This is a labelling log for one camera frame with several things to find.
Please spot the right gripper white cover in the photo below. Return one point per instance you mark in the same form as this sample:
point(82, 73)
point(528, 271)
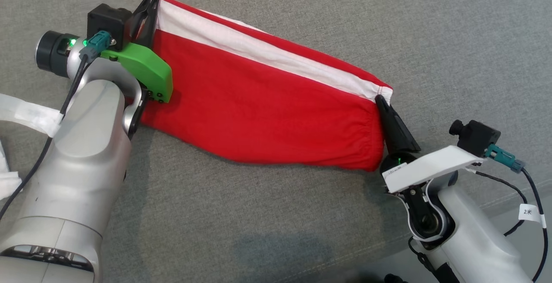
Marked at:
point(431, 164)

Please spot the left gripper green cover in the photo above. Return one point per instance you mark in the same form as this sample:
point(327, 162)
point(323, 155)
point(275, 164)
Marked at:
point(148, 71)

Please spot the red shorts number 23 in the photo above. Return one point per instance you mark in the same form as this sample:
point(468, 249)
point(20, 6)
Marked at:
point(258, 110)

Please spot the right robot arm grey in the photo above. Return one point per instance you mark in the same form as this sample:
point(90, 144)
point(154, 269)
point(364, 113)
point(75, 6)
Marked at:
point(470, 240)

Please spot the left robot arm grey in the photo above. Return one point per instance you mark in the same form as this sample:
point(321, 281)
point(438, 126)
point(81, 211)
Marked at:
point(77, 166)

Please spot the white tape wrap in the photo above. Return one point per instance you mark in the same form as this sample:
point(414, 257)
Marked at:
point(30, 114)

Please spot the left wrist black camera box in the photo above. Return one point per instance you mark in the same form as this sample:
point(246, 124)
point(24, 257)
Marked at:
point(108, 22)

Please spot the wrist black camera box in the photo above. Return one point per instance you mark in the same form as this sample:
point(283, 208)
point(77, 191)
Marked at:
point(108, 22)
point(478, 136)

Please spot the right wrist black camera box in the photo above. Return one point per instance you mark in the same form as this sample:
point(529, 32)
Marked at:
point(478, 136)

